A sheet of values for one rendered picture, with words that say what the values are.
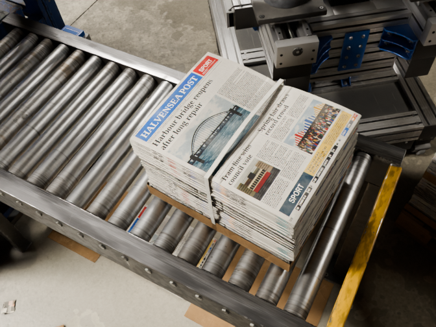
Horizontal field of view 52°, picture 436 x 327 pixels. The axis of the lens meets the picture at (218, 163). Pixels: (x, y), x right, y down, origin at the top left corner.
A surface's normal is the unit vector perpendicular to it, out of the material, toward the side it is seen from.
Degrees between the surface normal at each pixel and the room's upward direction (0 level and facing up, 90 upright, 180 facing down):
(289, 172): 2
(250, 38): 0
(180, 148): 1
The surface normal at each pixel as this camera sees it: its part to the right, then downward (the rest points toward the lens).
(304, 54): 0.14, 0.81
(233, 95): 0.00, -0.51
